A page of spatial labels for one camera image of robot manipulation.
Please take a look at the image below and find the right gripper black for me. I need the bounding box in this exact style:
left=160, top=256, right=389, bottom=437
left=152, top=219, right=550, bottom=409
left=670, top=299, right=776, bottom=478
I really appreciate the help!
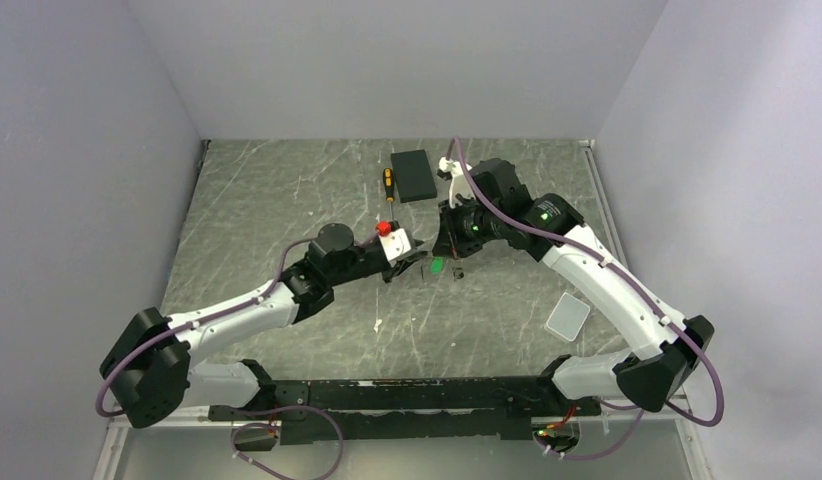
left=433, top=194, right=505, bottom=260

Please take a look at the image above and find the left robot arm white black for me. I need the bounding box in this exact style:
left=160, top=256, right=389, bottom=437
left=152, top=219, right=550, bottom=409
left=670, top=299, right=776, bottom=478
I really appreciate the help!
left=95, top=221, right=426, bottom=428

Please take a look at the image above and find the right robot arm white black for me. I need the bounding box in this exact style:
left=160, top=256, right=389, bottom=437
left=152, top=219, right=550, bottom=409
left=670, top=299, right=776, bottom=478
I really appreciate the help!
left=432, top=158, right=714, bottom=415

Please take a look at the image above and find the black box left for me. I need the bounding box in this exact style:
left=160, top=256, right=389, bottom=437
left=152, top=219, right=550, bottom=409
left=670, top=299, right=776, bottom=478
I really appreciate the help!
left=390, top=149, right=438, bottom=203

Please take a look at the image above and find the yellow black screwdriver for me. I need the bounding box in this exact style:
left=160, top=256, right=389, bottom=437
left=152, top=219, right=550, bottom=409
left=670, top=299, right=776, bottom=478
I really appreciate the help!
left=382, top=168, right=395, bottom=220

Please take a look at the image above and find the white grey tablet device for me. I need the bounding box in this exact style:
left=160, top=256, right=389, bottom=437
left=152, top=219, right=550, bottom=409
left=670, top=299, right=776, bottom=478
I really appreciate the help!
left=544, top=293, right=591, bottom=342

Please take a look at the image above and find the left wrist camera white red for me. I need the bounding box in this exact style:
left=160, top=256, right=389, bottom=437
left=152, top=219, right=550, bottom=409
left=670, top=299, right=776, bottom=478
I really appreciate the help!
left=376, top=221, right=414, bottom=263

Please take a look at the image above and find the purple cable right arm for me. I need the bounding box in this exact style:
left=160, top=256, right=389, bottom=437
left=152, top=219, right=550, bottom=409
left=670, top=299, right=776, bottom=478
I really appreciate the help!
left=450, top=137, right=726, bottom=462

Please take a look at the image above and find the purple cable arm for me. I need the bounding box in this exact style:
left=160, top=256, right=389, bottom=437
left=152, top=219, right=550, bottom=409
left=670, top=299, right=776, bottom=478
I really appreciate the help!
left=450, top=137, right=726, bottom=462
left=96, top=230, right=382, bottom=480

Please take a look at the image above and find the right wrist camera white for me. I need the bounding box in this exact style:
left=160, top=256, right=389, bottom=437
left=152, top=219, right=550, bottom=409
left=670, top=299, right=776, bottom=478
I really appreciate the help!
left=437, top=157, right=475, bottom=209

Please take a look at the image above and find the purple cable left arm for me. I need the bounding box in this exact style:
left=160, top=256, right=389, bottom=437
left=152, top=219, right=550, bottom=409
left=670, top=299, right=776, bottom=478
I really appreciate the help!
left=96, top=230, right=382, bottom=480

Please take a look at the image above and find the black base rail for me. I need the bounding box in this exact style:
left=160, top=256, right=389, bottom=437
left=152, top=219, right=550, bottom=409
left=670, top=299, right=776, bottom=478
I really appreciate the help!
left=208, top=376, right=601, bottom=445

